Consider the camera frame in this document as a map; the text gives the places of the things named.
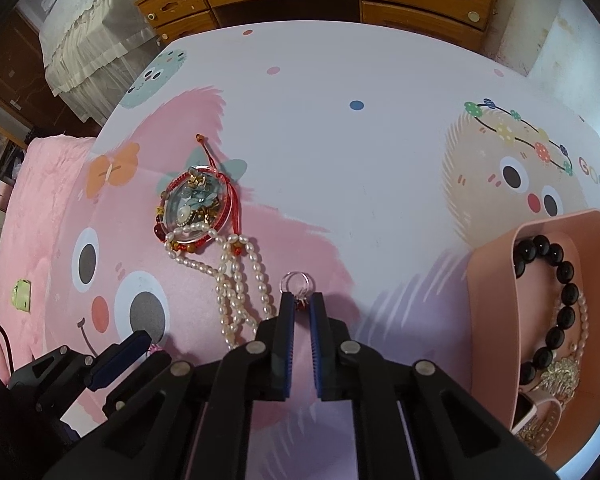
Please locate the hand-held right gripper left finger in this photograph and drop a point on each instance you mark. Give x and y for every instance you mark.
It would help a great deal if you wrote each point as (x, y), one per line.
(288, 345)

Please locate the pink tray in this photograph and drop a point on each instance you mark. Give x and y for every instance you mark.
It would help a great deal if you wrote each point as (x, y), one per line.
(490, 310)

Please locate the white pearl brooch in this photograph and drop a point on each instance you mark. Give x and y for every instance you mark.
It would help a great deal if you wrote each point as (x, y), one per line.
(183, 216)

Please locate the teal flower ornament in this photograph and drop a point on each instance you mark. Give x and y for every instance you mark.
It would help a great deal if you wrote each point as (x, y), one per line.
(200, 195)

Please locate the small green card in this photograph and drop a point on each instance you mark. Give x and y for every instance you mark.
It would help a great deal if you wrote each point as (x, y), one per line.
(22, 296)

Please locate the pink fluffy blanket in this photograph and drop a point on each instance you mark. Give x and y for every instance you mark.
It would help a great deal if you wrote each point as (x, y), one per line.
(30, 210)

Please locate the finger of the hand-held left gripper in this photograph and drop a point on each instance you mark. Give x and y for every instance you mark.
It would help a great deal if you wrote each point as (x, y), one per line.
(140, 377)
(117, 357)

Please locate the gold brooch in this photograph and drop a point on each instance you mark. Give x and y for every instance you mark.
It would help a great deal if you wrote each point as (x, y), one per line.
(560, 372)

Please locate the white lace covered furniture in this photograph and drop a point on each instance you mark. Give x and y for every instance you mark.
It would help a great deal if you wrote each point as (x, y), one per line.
(90, 35)

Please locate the clear glass dish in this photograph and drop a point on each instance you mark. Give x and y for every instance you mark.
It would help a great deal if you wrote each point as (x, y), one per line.
(200, 232)

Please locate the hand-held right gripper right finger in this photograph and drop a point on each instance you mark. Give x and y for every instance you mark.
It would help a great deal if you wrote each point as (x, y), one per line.
(319, 345)

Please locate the dark wooden cabinet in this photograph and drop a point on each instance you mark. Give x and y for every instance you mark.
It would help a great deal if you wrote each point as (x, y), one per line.
(10, 70)

